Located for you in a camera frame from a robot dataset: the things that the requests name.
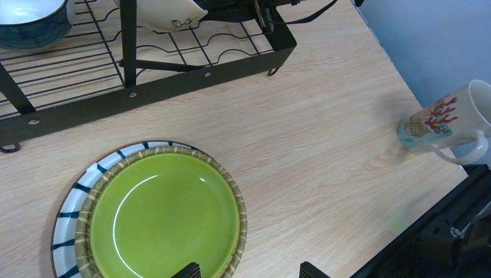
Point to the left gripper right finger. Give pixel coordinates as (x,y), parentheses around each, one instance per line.
(308,270)

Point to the teal patterned white bowl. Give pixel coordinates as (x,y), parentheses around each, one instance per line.
(35,24)

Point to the beige mug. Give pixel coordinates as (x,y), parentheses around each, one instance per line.
(461,117)

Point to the plain white bowl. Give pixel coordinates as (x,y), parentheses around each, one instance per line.
(162,15)

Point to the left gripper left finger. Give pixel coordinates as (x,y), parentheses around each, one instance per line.
(192,270)

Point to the green plate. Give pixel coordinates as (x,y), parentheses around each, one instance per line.
(158,210)

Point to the blue striped white plate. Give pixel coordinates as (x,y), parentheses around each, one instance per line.
(62,250)

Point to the black wire dish rack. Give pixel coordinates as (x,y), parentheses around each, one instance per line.
(106,66)

